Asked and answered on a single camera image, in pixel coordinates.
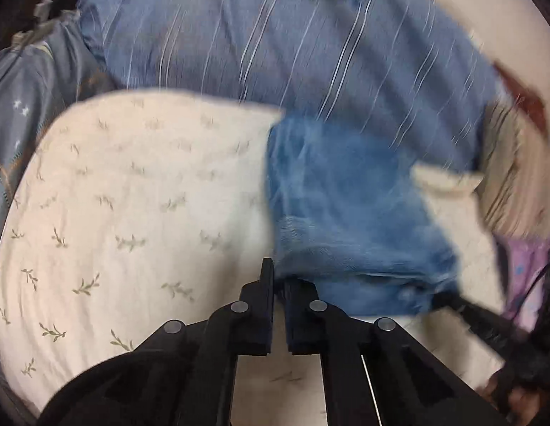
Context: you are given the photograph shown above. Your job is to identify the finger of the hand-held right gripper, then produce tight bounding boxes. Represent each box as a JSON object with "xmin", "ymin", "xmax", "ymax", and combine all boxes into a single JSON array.
[{"xmin": 432, "ymin": 290, "xmax": 526, "ymax": 361}]

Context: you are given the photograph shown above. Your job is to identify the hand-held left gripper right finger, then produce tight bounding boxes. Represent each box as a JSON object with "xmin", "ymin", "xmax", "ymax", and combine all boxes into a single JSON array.
[{"xmin": 284, "ymin": 278, "xmax": 480, "ymax": 426}]

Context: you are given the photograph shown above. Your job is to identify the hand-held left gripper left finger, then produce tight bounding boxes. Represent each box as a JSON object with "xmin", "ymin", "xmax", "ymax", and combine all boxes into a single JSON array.
[{"xmin": 137, "ymin": 257, "xmax": 276, "ymax": 426}]

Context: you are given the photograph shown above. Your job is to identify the blue denim pants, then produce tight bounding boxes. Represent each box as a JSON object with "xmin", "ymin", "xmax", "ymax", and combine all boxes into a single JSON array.
[{"xmin": 265, "ymin": 114, "xmax": 463, "ymax": 317}]

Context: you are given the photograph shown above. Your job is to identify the person's right hand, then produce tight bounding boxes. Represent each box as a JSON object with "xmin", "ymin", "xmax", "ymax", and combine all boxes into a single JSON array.
[{"xmin": 483, "ymin": 364, "xmax": 546, "ymax": 424}]

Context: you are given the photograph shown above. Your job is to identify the purple cloth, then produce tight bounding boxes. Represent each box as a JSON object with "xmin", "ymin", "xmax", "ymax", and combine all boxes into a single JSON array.
[{"xmin": 497, "ymin": 237, "xmax": 550, "ymax": 334}]

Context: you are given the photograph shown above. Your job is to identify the striped beige pillow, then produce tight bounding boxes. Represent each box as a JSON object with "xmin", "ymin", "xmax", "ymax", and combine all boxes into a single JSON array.
[{"xmin": 474, "ymin": 101, "xmax": 550, "ymax": 241}]

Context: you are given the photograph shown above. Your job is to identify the cream leaf-print bed sheet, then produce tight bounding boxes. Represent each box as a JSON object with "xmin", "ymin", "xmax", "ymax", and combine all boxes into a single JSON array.
[{"xmin": 0, "ymin": 89, "xmax": 512, "ymax": 420}]

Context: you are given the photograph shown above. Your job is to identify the dark red cushion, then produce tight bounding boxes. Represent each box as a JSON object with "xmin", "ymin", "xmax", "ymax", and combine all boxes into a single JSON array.
[{"xmin": 492, "ymin": 62, "xmax": 549, "ymax": 135}]

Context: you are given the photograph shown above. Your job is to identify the grey star-print quilt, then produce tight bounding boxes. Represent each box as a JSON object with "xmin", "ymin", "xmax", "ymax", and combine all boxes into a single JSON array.
[{"xmin": 0, "ymin": 18, "xmax": 116, "ymax": 251}]

